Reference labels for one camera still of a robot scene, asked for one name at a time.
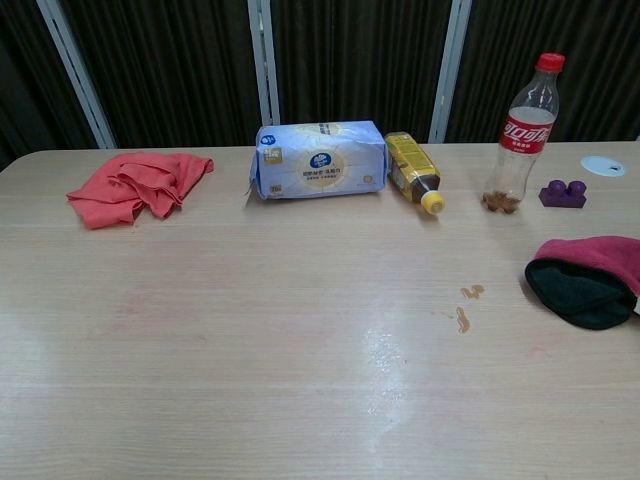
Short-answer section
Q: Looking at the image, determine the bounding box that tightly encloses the red and black rag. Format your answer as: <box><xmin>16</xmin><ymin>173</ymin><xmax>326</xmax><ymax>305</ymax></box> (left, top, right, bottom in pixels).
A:
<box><xmin>524</xmin><ymin>236</ymin><xmax>640</xmax><ymax>331</ymax></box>

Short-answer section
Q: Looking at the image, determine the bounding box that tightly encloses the coral red crumpled cloth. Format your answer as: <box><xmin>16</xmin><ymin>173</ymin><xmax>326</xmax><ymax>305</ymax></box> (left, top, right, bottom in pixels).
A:
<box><xmin>66</xmin><ymin>152</ymin><xmax>215</xmax><ymax>231</ymax></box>

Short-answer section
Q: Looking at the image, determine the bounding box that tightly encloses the pale blue tissue pack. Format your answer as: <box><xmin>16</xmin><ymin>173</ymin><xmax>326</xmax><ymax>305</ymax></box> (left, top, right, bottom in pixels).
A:
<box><xmin>243</xmin><ymin>119</ymin><xmax>390</xmax><ymax>203</ymax></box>

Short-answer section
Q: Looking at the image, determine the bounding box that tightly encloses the yellow tea bottle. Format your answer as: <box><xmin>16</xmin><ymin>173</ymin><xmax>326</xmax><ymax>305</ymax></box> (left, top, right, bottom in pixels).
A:
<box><xmin>383</xmin><ymin>131</ymin><xmax>447</xmax><ymax>217</ymax></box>

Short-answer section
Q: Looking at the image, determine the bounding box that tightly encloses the brown liquid spill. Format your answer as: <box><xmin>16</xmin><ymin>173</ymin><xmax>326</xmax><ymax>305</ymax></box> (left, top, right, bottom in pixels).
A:
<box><xmin>432</xmin><ymin>283</ymin><xmax>486</xmax><ymax>336</ymax></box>

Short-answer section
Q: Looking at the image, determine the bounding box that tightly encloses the clear cola bottle red cap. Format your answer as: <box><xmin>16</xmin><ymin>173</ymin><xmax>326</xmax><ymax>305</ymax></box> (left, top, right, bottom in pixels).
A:
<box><xmin>481</xmin><ymin>52</ymin><xmax>567</xmax><ymax>217</ymax></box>

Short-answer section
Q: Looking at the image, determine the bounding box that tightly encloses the dark pleated curtain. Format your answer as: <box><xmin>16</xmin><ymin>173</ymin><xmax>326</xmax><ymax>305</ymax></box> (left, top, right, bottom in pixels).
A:
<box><xmin>0</xmin><ymin>0</ymin><xmax>640</xmax><ymax>170</ymax></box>

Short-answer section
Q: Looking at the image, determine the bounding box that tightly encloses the purple toy building block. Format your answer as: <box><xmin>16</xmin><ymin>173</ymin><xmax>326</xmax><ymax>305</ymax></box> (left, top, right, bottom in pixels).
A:
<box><xmin>538</xmin><ymin>179</ymin><xmax>588</xmax><ymax>210</ymax></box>

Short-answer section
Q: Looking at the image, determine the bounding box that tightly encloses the grey metal frame post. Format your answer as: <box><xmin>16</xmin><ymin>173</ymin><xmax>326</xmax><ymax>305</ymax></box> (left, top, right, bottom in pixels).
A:
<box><xmin>247</xmin><ymin>0</ymin><xmax>282</xmax><ymax>127</ymax></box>
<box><xmin>428</xmin><ymin>0</ymin><xmax>472</xmax><ymax>145</ymax></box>
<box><xmin>35</xmin><ymin>0</ymin><xmax>118</xmax><ymax>150</ymax></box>

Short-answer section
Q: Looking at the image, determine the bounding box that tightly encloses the white round cable grommet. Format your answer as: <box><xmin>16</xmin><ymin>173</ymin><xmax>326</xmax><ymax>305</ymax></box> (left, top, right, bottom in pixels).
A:
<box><xmin>580</xmin><ymin>155</ymin><xmax>628</xmax><ymax>177</ymax></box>

